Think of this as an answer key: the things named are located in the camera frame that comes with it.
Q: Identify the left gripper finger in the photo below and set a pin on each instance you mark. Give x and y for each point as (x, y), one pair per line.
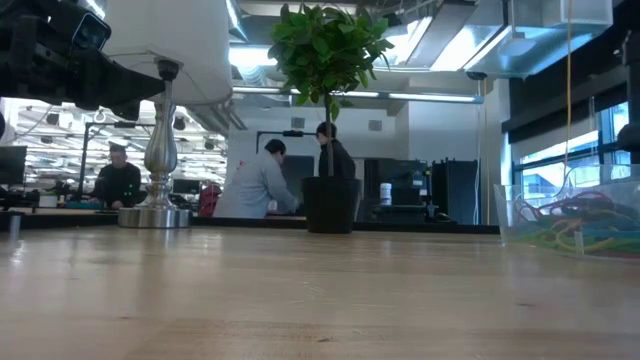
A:
(127, 110)
(130, 82)

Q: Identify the green potted plant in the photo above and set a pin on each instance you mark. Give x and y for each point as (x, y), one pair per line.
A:
(330, 205)

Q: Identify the long red rubber band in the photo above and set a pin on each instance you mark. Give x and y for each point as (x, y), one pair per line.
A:
(575, 199)

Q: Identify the clear plastic bin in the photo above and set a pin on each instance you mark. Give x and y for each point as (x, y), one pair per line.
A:
(510, 220)

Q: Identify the black spot lamp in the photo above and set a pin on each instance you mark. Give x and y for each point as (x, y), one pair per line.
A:
(52, 118)
(179, 123)

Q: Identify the white shade table lamp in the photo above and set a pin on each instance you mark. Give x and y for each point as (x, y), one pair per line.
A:
(165, 150)

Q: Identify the person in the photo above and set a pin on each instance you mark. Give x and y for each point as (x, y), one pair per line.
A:
(120, 182)
(340, 160)
(255, 187)

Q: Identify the small black monitor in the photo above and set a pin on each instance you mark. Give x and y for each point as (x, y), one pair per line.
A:
(186, 186)

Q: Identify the red cart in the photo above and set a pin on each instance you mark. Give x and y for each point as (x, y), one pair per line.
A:
(210, 197)

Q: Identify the white box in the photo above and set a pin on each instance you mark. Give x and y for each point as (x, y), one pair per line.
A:
(48, 201)

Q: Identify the white plastic canister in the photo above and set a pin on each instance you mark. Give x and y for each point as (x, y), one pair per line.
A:
(385, 194)

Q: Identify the black computer workstation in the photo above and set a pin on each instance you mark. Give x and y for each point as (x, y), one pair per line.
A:
(400, 175)

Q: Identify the black cabinet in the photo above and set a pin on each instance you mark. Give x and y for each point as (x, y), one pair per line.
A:
(455, 192)

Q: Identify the black metal gantry frame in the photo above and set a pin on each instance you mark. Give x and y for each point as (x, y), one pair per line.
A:
(125, 124)
(292, 133)

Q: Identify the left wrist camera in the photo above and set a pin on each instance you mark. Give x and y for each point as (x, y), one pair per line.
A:
(90, 31)

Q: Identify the grey metal post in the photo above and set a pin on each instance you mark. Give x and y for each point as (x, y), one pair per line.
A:
(15, 225)

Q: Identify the black dome camera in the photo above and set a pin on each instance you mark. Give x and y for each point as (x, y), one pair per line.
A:
(476, 75)

